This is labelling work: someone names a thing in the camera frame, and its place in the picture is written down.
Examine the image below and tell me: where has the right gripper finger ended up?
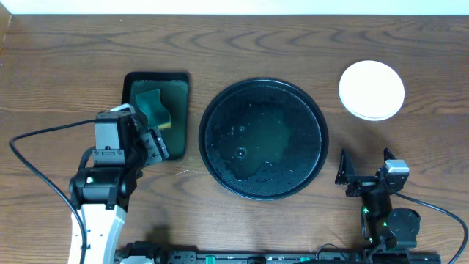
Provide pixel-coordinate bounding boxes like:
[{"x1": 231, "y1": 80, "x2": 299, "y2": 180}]
[
  {"x1": 335, "y1": 149, "x2": 356, "y2": 184},
  {"x1": 383, "y1": 147, "x2": 396, "y2": 161}
]

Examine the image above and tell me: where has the pink white plate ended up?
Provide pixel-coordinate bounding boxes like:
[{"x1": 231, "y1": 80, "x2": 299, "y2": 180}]
[{"x1": 338, "y1": 60, "x2": 405, "y2": 121}]

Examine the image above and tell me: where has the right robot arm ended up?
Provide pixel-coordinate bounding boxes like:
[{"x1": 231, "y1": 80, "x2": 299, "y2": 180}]
[{"x1": 335, "y1": 148, "x2": 421, "y2": 252}]

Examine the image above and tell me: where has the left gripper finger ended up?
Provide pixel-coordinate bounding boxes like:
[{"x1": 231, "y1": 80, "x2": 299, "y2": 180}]
[
  {"x1": 110, "y1": 103, "x2": 136, "y2": 114},
  {"x1": 148, "y1": 128, "x2": 169, "y2": 160}
]

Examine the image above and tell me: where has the black rectangular water tray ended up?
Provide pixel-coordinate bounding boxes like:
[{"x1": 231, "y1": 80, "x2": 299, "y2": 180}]
[{"x1": 122, "y1": 72, "x2": 190, "y2": 161}]

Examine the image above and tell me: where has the black round tray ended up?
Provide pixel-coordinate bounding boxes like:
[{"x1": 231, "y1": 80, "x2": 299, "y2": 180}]
[{"x1": 199, "y1": 78, "x2": 329, "y2": 200}]

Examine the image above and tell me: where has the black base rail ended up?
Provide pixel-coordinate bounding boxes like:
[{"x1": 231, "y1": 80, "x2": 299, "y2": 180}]
[{"x1": 114, "y1": 241, "x2": 441, "y2": 264}]

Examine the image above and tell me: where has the green yellow sponge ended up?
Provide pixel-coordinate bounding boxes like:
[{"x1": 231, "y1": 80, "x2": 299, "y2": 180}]
[{"x1": 136, "y1": 89, "x2": 172, "y2": 130}]

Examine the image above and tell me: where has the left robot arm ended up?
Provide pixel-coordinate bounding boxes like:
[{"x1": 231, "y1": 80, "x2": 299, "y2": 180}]
[{"x1": 68, "y1": 103, "x2": 171, "y2": 263}]

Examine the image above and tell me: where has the left black cable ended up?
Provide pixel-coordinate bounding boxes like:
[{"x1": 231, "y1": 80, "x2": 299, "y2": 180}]
[{"x1": 9, "y1": 119, "x2": 97, "y2": 264}]

